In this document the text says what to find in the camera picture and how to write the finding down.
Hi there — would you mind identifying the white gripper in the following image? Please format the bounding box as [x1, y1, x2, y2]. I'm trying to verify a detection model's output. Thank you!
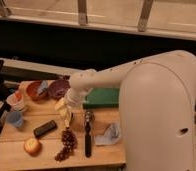
[55, 88, 85, 122]

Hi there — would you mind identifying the yellow banana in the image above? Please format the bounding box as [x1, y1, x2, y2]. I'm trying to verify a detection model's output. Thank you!
[59, 107, 72, 127]

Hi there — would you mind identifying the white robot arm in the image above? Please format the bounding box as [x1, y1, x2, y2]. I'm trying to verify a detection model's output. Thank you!
[65, 50, 196, 171]

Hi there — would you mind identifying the green plastic tray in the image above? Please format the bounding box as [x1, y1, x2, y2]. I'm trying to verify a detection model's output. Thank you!
[83, 88, 119, 109]

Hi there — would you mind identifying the purple bowl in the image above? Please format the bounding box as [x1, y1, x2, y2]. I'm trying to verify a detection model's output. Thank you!
[48, 79, 70, 100]

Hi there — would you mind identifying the blue spoon in bowl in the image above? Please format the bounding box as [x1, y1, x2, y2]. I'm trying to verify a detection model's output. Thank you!
[37, 80, 48, 95]

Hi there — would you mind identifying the wooden table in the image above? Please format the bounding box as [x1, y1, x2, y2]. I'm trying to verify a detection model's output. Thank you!
[0, 81, 126, 171]

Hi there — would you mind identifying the bunch of dark grapes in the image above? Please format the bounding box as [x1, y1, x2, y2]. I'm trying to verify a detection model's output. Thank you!
[55, 127, 77, 162]

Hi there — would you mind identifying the black rectangular block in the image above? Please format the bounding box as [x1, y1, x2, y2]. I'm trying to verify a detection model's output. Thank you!
[33, 120, 57, 138]

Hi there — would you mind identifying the orange bowl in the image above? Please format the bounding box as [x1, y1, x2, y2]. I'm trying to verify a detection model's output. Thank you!
[26, 80, 47, 101]

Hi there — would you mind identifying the white cup with carrot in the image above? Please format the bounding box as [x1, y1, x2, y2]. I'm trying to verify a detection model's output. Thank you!
[6, 91, 26, 111]

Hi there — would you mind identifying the blue plastic cup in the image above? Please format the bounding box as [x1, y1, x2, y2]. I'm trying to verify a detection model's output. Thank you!
[6, 111, 24, 128]

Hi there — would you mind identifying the red yellow apple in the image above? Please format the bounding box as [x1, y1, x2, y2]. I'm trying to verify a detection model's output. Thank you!
[24, 138, 40, 154]

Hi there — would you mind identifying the crumpled blue cloth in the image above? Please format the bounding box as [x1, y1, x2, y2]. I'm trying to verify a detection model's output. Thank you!
[94, 123, 121, 146]

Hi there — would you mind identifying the black handled scoop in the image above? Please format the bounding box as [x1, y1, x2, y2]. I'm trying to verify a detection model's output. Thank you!
[85, 110, 94, 158]

